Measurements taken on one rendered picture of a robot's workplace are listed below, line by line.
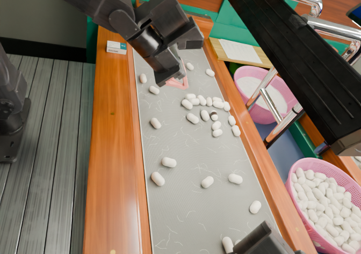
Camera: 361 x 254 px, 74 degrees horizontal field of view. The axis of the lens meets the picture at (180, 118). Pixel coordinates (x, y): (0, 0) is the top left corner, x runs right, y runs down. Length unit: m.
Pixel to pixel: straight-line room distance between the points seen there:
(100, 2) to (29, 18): 1.50
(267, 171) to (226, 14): 0.66
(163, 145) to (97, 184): 0.20
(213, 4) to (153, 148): 0.66
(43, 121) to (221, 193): 0.50
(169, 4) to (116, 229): 0.42
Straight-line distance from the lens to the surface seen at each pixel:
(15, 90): 0.59
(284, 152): 0.92
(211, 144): 0.68
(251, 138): 0.73
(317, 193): 0.79
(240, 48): 1.12
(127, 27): 0.47
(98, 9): 0.46
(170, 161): 0.57
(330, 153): 0.94
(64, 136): 0.70
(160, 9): 0.49
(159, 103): 0.72
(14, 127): 0.69
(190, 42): 0.53
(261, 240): 0.34
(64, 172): 0.64
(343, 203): 0.86
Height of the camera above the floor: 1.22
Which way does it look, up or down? 44 degrees down
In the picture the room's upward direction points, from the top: 24 degrees clockwise
